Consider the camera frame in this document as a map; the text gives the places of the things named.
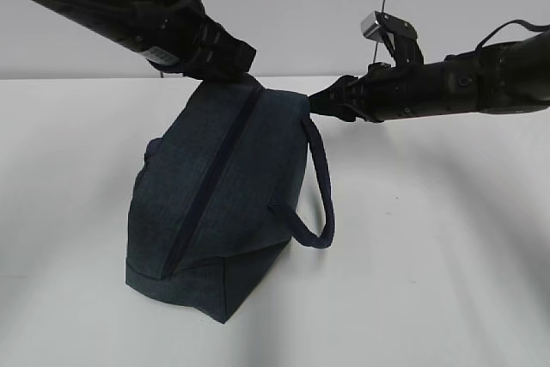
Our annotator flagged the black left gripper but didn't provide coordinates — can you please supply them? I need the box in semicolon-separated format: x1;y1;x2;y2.
119;0;257;80

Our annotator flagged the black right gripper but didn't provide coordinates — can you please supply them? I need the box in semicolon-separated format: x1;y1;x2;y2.
309;62;413;123

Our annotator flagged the dark blue lunch bag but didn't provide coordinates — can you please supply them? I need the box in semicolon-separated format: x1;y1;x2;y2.
125;76;335;323

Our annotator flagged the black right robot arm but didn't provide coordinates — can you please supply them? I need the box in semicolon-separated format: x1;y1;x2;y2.
309;32;549;123

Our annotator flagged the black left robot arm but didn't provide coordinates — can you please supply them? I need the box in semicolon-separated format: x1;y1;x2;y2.
31;0;256;81

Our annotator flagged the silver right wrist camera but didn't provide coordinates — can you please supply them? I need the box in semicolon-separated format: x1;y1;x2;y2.
360;10;425;68

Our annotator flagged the dark blue strap loop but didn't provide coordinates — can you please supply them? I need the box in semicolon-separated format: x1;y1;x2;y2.
474;19;550;50

